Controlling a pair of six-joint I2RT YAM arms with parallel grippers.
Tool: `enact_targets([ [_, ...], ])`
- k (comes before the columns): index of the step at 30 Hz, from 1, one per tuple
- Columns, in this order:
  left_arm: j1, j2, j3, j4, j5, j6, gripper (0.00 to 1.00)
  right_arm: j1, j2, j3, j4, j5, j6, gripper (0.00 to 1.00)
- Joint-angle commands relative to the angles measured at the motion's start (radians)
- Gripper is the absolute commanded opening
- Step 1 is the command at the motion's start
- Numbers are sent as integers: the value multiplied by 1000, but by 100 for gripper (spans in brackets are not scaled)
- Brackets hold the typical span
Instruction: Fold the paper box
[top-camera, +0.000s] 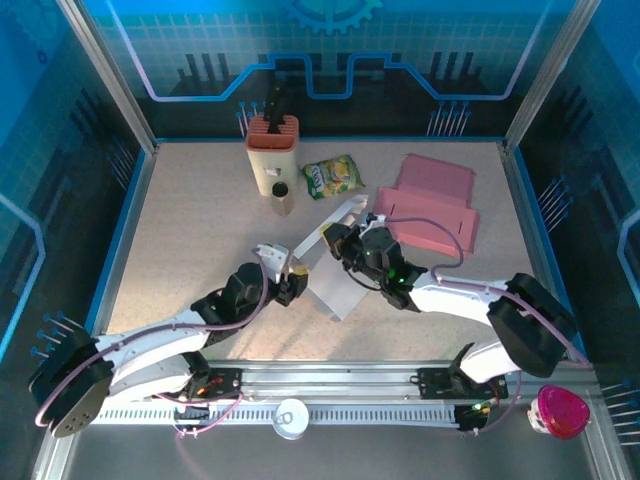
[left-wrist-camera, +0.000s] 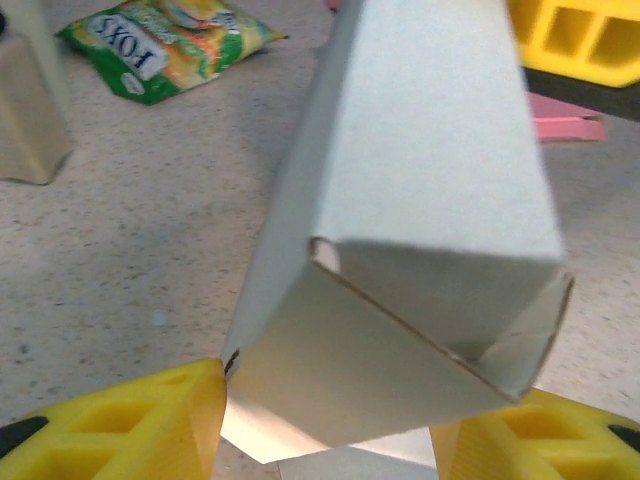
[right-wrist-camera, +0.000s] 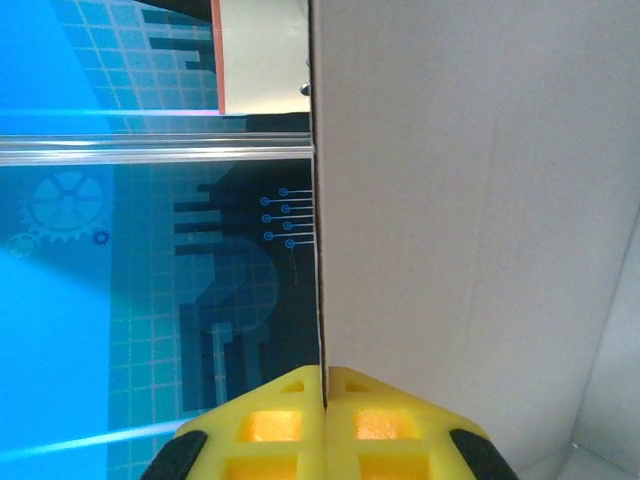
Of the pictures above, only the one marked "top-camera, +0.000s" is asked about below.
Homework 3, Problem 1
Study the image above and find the aluminium frame post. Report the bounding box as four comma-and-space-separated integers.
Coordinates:
54, 0, 160, 154
501, 0, 604, 154

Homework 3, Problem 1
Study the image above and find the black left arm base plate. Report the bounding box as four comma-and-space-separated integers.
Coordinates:
151, 367, 245, 400

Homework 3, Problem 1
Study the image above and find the black handled knife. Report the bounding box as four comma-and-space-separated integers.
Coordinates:
267, 82, 289, 135
273, 97, 296, 135

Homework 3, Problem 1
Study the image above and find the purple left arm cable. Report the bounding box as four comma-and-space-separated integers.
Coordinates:
33, 247, 274, 439

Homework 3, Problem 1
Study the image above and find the pink lidded container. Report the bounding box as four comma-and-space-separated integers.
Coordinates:
527, 384, 591, 441

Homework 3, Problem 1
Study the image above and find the silver tin can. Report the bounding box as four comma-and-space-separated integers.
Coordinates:
272, 398, 311, 441

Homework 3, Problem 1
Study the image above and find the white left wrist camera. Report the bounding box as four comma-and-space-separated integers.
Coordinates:
251, 243, 293, 284

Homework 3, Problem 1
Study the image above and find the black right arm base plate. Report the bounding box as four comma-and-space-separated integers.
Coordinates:
417, 367, 509, 400

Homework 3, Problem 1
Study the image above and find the green yellow snack bag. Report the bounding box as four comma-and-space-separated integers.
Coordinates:
301, 154, 367, 200

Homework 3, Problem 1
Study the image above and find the pink paper box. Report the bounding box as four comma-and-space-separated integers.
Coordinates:
373, 153, 481, 257

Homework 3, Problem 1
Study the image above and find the white paper box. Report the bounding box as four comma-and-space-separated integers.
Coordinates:
291, 195, 372, 322

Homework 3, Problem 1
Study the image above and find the aluminium mounting rail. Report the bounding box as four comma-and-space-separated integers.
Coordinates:
59, 359, 599, 402

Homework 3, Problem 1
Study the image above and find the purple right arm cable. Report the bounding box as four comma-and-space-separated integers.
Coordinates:
384, 215, 591, 435

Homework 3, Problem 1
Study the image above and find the white slotted cable duct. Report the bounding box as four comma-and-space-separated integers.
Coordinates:
89, 402, 461, 427

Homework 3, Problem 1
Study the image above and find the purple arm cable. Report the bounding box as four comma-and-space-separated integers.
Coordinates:
33, 247, 274, 439
384, 215, 591, 435

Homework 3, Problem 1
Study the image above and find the beige knife block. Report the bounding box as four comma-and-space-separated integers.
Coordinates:
244, 114, 301, 197

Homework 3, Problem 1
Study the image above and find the small dark-lidded jar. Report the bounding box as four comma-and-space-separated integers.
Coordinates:
270, 182, 296, 219

